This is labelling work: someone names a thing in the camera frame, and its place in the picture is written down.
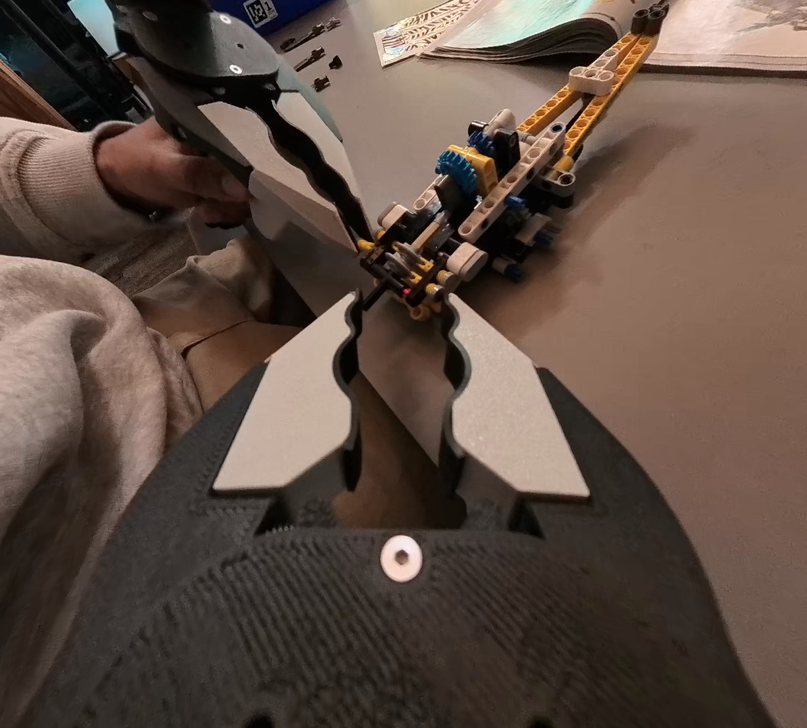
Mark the dark background shelf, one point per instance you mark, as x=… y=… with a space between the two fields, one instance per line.
x=44 y=16

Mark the small dark lego piece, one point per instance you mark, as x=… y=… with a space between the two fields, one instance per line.
x=321 y=83

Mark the person's left forearm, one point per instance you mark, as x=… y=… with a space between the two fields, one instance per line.
x=50 y=186

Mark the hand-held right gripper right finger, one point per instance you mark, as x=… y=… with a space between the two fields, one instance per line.
x=517 y=425

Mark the person's left hand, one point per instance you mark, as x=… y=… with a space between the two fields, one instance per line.
x=170 y=173

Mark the person's grey sweater torso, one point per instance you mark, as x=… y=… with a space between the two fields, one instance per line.
x=82 y=457

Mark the yellow and white lego model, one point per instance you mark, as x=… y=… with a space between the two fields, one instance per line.
x=504 y=173

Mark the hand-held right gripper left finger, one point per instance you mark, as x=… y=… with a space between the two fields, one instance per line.
x=287 y=419

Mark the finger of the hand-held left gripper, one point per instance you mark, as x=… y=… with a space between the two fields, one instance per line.
x=290 y=186
x=321 y=129

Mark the striped sticker sheet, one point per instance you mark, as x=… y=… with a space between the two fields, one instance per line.
x=416 y=35

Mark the dark lego connector piece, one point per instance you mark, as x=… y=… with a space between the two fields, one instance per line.
x=309 y=59

